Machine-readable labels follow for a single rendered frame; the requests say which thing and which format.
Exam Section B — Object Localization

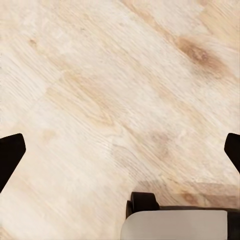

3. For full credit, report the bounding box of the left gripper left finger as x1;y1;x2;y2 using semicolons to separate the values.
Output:
0;133;26;193

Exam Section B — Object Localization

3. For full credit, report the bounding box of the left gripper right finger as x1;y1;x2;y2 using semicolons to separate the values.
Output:
224;133;240;173

